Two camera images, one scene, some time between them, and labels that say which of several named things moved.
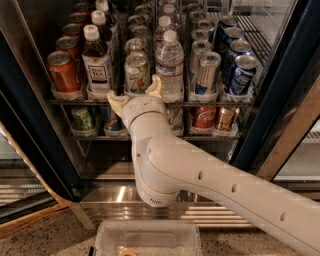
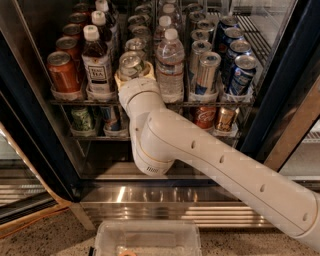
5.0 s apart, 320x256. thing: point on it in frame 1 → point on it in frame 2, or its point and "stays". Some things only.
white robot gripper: x=141 y=109 → x=136 y=88
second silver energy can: x=198 y=47 stays
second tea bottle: x=106 y=28 stays
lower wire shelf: x=194 y=137 stays
